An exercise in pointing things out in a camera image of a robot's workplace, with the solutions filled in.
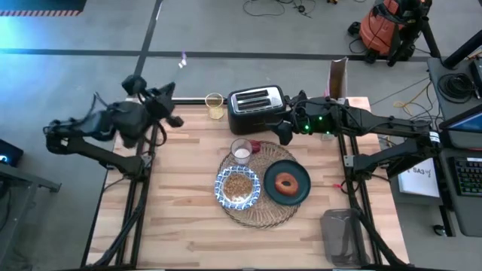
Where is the dark monitor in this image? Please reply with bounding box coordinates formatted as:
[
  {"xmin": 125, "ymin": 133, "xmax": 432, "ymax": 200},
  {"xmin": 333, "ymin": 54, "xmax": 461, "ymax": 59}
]
[{"xmin": 0, "ymin": 139, "xmax": 24, "ymax": 169}]

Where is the brown bagel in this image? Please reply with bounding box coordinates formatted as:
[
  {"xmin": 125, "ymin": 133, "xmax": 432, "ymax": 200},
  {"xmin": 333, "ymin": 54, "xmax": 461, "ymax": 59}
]
[{"xmin": 274, "ymin": 172, "xmax": 300, "ymax": 197}]

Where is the yellow cable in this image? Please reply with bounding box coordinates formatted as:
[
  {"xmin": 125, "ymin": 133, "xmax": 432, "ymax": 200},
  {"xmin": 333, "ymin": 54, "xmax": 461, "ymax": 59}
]
[{"xmin": 383, "ymin": 81, "xmax": 432, "ymax": 139}]

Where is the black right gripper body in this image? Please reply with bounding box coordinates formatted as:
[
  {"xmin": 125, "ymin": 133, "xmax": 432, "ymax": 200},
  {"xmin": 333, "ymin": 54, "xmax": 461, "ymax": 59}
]
[{"xmin": 276, "ymin": 90, "xmax": 342, "ymax": 146}]

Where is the black aluminium table frame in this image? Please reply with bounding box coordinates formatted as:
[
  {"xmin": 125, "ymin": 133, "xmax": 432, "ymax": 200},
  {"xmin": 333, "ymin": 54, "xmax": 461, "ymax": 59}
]
[{"xmin": 81, "ymin": 90, "xmax": 410, "ymax": 270}]

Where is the blue patterned paper bowl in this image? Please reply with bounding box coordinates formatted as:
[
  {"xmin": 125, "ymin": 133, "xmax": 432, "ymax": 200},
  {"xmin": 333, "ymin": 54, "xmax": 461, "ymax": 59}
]
[{"xmin": 214, "ymin": 165, "xmax": 262, "ymax": 211}]

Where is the laptop screen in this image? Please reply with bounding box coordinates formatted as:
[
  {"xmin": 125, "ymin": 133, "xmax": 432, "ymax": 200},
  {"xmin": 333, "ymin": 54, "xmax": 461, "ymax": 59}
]
[{"xmin": 440, "ymin": 105, "xmax": 482, "ymax": 150}]

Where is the red white cereal box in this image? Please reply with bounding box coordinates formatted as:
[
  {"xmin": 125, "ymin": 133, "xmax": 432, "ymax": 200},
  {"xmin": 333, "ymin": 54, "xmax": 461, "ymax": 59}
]
[{"xmin": 322, "ymin": 56, "xmax": 349, "ymax": 142}]

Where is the round woven straw placemat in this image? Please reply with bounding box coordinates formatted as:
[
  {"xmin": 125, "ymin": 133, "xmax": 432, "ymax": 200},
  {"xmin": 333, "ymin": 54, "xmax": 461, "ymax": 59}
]
[{"xmin": 215, "ymin": 140, "xmax": 302, "ymax": 230}]

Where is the dark green plate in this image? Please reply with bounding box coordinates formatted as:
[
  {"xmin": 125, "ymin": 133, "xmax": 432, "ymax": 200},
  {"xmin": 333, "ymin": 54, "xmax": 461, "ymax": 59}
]
[{"xmin": 263, "ymin": 160, "xmax": 312, "ymax": 207}]

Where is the white paper sheet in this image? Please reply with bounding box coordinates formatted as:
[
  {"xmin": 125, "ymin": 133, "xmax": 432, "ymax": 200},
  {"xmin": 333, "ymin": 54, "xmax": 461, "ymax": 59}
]
[{"xmin": 397, "ymin": 156, "xmax": 441, "ymax": 199}]

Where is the black tripod stand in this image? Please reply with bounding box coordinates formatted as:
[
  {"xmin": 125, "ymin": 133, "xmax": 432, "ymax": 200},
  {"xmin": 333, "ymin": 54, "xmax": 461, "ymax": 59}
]
[{"xmin": 387, "ymin": 0, "xmax": 442, "ymax": 68}]

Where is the clear plastic container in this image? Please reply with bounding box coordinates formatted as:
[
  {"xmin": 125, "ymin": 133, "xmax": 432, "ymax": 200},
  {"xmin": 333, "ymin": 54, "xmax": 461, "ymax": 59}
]
[{"xmin": 319, "ymin": 208, "xmax": 372, "ymax": 267}]

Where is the black two-slot toaster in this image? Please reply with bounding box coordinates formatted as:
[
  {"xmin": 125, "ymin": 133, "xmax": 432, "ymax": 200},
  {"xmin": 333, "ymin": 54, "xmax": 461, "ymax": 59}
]
[{"xmin": 227, "ymin": 85, "xmax": 290, "ymax": 136}]

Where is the brown cereal heap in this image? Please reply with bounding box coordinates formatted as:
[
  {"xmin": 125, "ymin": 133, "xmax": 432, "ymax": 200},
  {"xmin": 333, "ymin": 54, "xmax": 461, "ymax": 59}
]
[{"xmin": 224, "ymin": 172, "xmax": 254, "ymax": 200}]

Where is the glass of milk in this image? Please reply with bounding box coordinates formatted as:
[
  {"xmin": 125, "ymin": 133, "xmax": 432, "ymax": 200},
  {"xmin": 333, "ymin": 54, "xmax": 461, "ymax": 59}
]
[{"xmin": 229, "ymin": 138, "xmax": 254, "ymax": 167}]

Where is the glass jar with yellow liquid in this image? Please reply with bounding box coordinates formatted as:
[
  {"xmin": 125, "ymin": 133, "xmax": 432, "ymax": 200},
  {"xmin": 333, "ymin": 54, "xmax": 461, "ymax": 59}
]
[{"xmin": 204, "ymin": 92, "xmax": 226, "ymax": 121}]

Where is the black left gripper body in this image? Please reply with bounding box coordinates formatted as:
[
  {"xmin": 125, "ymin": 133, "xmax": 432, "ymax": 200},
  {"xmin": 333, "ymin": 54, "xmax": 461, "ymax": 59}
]
[{"xmin": 108, "ymin": 74, "xmax": 185, "ymax": 148}]

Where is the black hazard-striped mat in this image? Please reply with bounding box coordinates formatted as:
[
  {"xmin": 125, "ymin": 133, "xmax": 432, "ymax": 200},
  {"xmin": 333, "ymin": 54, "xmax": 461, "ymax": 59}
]
[{"xmin": 0, "ymin": 0, "xmax": 87, "ymax": 17}]

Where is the grey side desk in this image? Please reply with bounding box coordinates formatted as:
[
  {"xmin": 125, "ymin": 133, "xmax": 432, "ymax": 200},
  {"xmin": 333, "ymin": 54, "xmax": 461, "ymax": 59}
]
[{"xmin": 427, "ymin": 56, "xmax": 482, "ymax": 238}]

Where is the black keyboard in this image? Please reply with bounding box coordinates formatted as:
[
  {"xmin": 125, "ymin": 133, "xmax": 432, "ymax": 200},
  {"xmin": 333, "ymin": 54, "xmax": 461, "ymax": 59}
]
[{"xmin": 453, "ymin": 156, "xmax": 482, "ymax": 197}]

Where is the orange shop vacuum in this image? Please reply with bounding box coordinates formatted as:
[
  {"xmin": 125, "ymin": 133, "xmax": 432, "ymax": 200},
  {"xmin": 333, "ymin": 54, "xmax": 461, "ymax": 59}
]
[{"xmin": 357, "ymin": 0, "xmax": 430, "ymax": 63}]

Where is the grey metal desk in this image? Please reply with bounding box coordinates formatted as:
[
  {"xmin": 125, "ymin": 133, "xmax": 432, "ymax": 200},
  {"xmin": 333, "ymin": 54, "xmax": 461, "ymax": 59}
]
[{"xmin": 0, "ymin": 161, "xmax": 62, "ymax": 259}]

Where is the black slanted pole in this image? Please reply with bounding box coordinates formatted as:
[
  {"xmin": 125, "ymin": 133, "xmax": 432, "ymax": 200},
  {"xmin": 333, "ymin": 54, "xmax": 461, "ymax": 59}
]
[{"xmin": 442, "ymin": 29, "xmax": 482, "ymax": 70}]

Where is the coiled black cable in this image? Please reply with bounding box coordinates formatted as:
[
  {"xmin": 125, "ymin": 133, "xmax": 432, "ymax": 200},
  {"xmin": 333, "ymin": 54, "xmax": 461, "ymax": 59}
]
[{"xmin": 438, "ymin": 72, "xmax": 474, "ymax": 100}]

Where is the loose black floor cable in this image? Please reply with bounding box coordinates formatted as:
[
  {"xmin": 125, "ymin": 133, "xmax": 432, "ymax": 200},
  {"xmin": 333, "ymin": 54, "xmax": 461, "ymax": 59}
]
[{"xmin": 243, "ymin": 0, "xmax": 316, "ymax": 18}]

